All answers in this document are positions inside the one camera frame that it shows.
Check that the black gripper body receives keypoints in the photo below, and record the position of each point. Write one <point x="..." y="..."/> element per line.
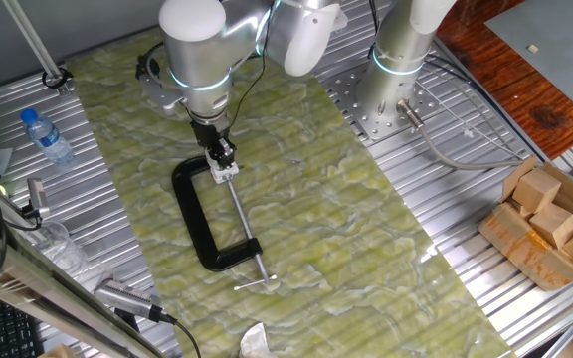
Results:
<point x="212" y="133"/>

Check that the black C-clamp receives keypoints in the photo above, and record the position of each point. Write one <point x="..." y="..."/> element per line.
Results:
<point x="194" y="224"/>

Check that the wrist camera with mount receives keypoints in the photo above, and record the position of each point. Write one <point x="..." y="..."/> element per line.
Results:
<point x="159" y="94"/>

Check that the aluminium frame beam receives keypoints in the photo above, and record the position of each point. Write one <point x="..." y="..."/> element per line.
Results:
<point x="43" y="293"/>

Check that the small tan cardboard box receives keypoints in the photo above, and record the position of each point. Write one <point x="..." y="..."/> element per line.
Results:
<point x="57" y="353"/>

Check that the white power strip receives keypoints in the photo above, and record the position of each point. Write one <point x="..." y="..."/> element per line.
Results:
<point x="343" y="22"/>

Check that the ribbed silver camera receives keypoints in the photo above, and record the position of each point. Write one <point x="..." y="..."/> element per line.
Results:
<point x="127" y="298"/>

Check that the brown wooden desk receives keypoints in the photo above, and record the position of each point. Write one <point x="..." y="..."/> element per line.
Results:
<point x="515" y="99"/>

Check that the large brown cardboard box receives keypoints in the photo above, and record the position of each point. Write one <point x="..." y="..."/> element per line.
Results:
<point x="525" y="253"/>

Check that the green marble pattern mat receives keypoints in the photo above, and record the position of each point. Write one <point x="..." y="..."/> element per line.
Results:
<point x="341" y="224"/>

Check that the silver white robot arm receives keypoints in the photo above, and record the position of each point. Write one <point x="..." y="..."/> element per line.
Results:
<point x="197" y="50"/>

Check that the thin metal pole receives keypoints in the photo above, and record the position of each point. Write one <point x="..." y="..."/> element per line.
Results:
<point x="36" y="45"/>

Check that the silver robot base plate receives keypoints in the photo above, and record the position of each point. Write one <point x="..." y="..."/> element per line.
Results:
<point x="366" y="126"/>

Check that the clear water bottle blue label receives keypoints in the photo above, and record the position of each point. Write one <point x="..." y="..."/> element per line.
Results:
<point x="48" y="136"/>

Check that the small white brick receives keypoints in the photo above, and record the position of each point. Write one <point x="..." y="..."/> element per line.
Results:
<point x="532" y="48"/>

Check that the small silver camera on mount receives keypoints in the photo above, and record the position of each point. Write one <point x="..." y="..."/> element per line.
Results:
<point x="37" y="196"/>

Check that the empty clear plastic cup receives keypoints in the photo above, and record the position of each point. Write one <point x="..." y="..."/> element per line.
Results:
<point x="60" y="248"/>

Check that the grey building baseplate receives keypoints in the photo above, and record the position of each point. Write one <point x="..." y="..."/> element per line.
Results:
<point x="550" y="45"/>

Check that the crumpled white tissue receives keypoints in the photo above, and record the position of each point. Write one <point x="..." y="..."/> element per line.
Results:
<point x="256" y="343"/>

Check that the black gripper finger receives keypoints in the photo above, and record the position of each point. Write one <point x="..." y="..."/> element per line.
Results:
<point x="213" y="151"/>
<point x="228" y="151"/>

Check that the white lamp socket adapter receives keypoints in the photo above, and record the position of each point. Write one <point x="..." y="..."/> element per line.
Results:
<point x="228" y="174"/>

